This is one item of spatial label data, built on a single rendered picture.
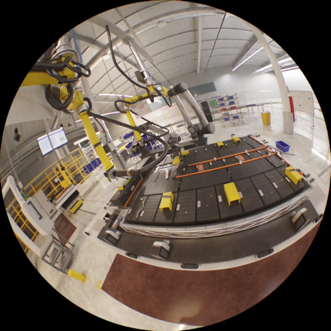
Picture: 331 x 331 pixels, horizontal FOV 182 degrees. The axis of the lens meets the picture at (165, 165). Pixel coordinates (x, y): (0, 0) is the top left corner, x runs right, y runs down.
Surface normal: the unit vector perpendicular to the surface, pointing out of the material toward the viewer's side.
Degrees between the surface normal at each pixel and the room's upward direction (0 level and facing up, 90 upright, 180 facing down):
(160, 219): 0
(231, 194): 0
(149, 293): 0
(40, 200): 90
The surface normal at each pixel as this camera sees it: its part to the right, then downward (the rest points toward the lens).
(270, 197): -0.37, -0.84
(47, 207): 0.91, -0.22
